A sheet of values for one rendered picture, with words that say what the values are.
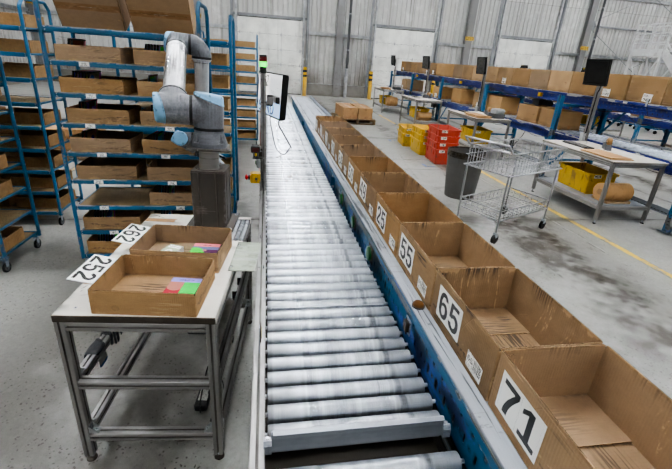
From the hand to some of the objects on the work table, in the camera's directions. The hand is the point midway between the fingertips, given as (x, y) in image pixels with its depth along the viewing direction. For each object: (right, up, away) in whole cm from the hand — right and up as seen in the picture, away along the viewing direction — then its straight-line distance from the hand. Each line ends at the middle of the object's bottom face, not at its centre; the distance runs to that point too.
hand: (225, 160), depth 279 cm
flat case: (+15, -70, -118) cm, 138 cm away
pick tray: (+6, -58, -89) cm, 107 cm away
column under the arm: (+7, -42, -49) cm, 65 cm away
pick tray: (+6, -70, -119) cm, 139 cm away
